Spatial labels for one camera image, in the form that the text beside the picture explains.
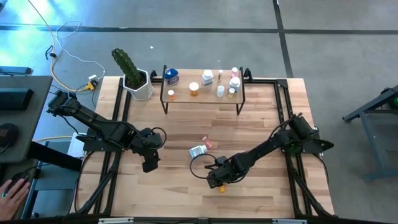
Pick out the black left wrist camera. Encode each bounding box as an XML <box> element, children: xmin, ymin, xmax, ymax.
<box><xmin>142</xmin><ymin>154</ymin><xmax>160</xmax><ymax>174</ymax></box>

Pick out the black desk bar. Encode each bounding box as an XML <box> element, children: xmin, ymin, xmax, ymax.
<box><xmin>27</xmin><ymin>141</ymin><xmax>83</xmax><ymax>172</ymax></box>

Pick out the black round cap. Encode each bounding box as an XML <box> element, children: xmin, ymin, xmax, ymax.
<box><xmin>0</xmin><ymin>123</ymin><xmax>19</xmax><ymax>154</ymax></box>

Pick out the wooden shelf black metal frame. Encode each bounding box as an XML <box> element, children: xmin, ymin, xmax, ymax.
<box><xmin>159</xmin><ymin>64</ymin><xmax>246</xmax><ymax>116</ymax></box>

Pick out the blue Tums bottle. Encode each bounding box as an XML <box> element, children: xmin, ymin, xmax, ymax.
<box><xmin>164</xmin><ymin>68</ymin><xmax>180</xmax><ymax>87</ymax></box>

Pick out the yellow cable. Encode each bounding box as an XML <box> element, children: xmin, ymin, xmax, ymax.
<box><xmin>27</xmin><ymin>0</ymin><xmax>94</xmax><ymax>93</ymax></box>
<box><xmin>32</xmin><ymin>135</ymin><xmax>75</xmax><ymax>143</ymax></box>

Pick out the person's hand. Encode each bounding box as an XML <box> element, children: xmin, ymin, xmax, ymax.
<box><xmin>0</xmin><ymin>179</ymin><xmax>31</xmax><ymax>221</ymax></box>

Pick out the dark flat device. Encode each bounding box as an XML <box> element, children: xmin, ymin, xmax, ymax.
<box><xmin>0</xmin><ymin>65</ymin><xmax>32</xmax><ymax>75</ymax></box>

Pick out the grey desk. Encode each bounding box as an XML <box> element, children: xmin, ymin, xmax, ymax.
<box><xmin>0</xmin><ymin>75</ymin><xmax>53</xmax><ymax>164</ymax></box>

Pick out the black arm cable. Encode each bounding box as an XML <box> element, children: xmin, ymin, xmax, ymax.
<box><xmin>150</xmin><ymin>126</ymin><xmax>168</xmax><ymax>151</ymax></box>
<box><xmin>189</xmin><ymin>153</ymin><xmax>218</xmax><ymax>180</ymax></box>

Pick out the black rectangular box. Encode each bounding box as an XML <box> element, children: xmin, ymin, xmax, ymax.
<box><xmin>0</xmin><ymin>88</ymin><xmax>34</xmax><ymax>112</ymax></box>

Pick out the large white medicine bottle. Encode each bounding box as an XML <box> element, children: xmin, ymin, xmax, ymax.
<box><xmin>188</xmin><ymin>144</ymin><xmax>208</xmax><ymax>160</ymax></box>

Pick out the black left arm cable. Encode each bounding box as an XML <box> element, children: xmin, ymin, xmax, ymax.
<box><xmin>150</xmin><ymin>126</ymin><xmax>168</xmax><ymax>151</ymax></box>

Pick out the white medicine bottle blue label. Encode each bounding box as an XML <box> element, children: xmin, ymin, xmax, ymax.
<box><xmin>201</xmin><ymin>69</ymin><xmax>215</xmax><ymax>86</ymax></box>

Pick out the grey metal cart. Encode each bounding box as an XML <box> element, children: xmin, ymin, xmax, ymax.
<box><xmin>341</xmin><ymin>85</ymin><xmax>398</xmax><ymax>183</ymax></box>

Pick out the short black cable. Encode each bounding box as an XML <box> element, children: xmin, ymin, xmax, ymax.
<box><xmin>45</xmin><ymin>45</ymin><xmax>59</xmax><ymax>60</ymax></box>

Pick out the small pink item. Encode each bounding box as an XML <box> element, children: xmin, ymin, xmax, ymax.
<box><xmin>201</xmin><ymin>136</ymin><xmax>215</xmax><ymax>150</ymax></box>

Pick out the silver metal bracket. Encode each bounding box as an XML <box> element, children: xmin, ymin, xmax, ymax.
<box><xmin>272</xmin><ymin>218</ymin><xmax>308</xmax><ymax>224</ymax></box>
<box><xmin>98</xmin><ymin>217</ymin><xmax>134</xmax><ymax>224</ymax></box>

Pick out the green cactus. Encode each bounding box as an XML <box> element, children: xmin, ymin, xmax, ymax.
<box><xmin>111</xmin><ymin>47</ymin><xmax>143</xmax><ymax>90</ymax></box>

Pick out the white hexagonal plant pot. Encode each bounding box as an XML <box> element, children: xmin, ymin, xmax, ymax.
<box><xmin>123</xmin><ymin>68</ymin><xmax>154</xmax><ymax>102</ymax></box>

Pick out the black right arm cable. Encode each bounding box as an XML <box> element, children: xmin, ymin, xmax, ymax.
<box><xmin>189</xmin><ymin>153</ymin><xmax>218</xmax><ymax>180</ymax></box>

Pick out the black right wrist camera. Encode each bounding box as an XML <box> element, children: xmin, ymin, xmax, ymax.
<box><xmin>206</xmin><ymin>174</ymin><xmax>224</xmax><ymax>190</ymax></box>

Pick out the black computer mouse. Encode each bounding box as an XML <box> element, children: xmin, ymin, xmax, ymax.
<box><xmin>6</xmin><ymin>171</ymin><xmax>32</xmax><ymax>187</ymax></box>

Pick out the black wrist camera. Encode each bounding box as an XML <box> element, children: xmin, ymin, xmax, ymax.
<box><xmin>142</xmin><ymin>154</ymin><xmax>160</xmax><ymax>174</ymax></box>
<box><xmin>206</xmin><ymin>174</ymin><xmax>224</xmax><ymax>190</ymax></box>

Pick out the black aluminium table frame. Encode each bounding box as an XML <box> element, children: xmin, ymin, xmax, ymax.
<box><xmin>74</xmin><ymin>67</ymin><xmax>335</xmax><ymax>218</ymax></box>

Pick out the white cable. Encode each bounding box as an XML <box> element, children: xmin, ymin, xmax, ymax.
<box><xmin>55</xmin><ymin>20</ymin><xmax>106</xmax><ymax>78</ymax></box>

